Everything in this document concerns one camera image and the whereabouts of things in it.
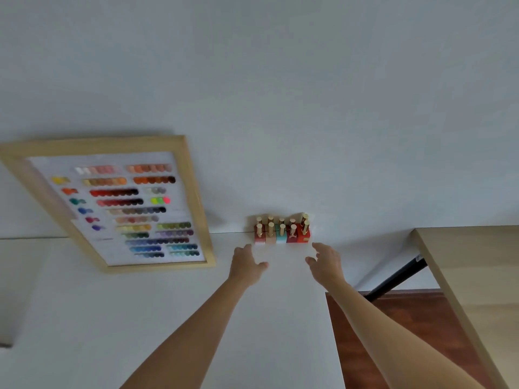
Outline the person's left hand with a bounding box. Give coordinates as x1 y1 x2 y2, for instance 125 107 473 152
228 244 269 288

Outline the person's right hand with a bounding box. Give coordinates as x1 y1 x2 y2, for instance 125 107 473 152
305 242 346 286

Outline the person's right forearm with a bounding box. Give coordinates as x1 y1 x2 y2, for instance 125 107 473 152
325 279 488 389

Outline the person's left forearm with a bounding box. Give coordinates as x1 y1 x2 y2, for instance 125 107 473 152
119 278 249 389

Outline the group of nail polish bottles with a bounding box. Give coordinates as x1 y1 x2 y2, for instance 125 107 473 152
254 213 312 244

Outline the black metal table leg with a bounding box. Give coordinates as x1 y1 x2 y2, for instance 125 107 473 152
363 255 429 303

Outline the wooden framed colour swatch chart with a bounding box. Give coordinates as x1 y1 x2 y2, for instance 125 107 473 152
0 135 216 274

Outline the light wooden table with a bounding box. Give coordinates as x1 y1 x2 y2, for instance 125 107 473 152
410 225 519 389

